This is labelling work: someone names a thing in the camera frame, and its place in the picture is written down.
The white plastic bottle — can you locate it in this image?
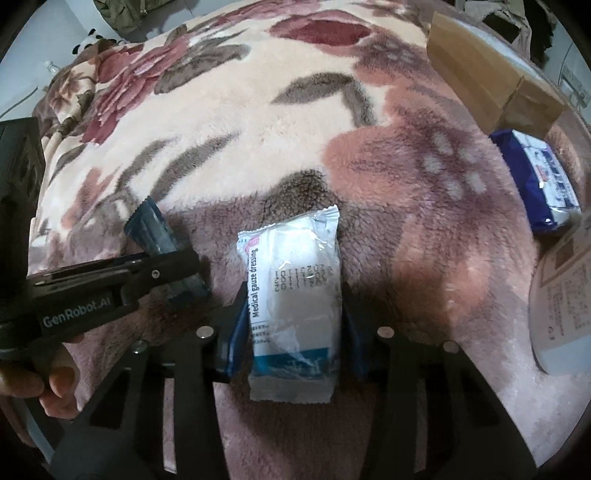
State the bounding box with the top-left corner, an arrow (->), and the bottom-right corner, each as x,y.
529,226 -> 591,376

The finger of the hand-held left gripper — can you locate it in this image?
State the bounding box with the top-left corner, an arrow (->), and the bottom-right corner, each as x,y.
117,249 -> 204,308

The floral fleece blanket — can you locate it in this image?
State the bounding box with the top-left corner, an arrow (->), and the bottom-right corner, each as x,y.
0,0 -> 591,467

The brown cardboard box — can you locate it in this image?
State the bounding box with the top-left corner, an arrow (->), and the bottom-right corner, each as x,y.
426,11 -> 566,139

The person's left hand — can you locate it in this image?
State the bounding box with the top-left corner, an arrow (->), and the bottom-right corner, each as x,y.
0,335 -> 86,421

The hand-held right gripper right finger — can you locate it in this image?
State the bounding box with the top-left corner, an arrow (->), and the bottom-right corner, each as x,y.
341,281 -> 540,480

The panda plush toy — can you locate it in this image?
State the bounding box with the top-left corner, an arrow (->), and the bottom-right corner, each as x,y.
71,28 -> 122,58

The white gauze packet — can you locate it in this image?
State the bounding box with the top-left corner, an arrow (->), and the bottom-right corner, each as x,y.
236,205 -> 343,404

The dark blue tissue pack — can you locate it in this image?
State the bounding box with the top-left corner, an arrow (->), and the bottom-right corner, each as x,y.
489,129 -> 583,236

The olive green clothing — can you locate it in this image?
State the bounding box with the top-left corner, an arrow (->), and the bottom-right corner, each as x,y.
92,0 -> 195,35

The pile of clothes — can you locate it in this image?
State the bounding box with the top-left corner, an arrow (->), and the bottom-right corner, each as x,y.
455,0 -> 555,61

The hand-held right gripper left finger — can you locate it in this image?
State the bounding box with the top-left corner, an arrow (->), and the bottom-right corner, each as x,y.
52,281 -> 254,480

